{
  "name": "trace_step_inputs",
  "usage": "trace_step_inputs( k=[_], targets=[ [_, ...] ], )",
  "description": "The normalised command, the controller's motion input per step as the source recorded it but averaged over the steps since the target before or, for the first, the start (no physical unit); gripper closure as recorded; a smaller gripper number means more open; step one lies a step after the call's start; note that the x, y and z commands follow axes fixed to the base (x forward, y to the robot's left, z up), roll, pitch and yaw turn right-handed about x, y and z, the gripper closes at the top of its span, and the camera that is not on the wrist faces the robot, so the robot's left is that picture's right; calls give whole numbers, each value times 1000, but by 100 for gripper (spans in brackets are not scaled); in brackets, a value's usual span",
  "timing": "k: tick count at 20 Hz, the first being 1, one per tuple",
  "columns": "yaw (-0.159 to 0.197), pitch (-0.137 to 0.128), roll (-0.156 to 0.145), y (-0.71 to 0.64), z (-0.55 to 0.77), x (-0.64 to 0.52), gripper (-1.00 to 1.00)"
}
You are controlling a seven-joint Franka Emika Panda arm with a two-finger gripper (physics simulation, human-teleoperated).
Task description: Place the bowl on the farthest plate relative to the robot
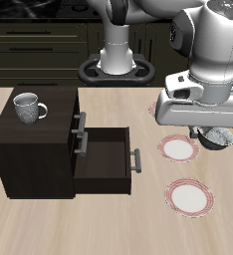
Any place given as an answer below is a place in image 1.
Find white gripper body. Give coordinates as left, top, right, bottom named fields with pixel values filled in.
left=154, top=88, right=233, bottom=129

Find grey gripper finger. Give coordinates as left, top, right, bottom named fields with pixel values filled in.
left=189, top=126, right=200, bottom=140

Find dark grey speckled bowl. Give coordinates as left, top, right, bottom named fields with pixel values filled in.
left=197, top=127, right=233, bottom=151

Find white plate with red rim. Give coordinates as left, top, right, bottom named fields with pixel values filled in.
left=164, top=177, right=216, bottom=219
left=156, top=133, right=201, bottom=163
left=147, top=101, right=159, bottom=120

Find dark wooden drawer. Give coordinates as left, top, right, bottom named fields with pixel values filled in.
left=73, top=126, right=133, bottom=196

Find dark wooden cabinet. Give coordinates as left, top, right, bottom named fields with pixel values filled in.
left=0, top=86, right=90, bottom=200

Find grey speckled mug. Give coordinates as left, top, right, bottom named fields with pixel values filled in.
left=12, top=92, right=50, bottom=127

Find dark kitchen cupboards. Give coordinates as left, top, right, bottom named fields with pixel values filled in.
left=0, top=18, right=233, bottom=89

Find grey drawer handle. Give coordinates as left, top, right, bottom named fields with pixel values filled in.
left=129, top=147, right=143, bottom=174

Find grey cabinet handle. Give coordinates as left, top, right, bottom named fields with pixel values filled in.
left=71, top=112, right=89, bottom=135
left=74, top=131, right=90, bottom=157

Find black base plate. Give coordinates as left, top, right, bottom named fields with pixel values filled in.
left=77, top=53, right=156, bottom=85

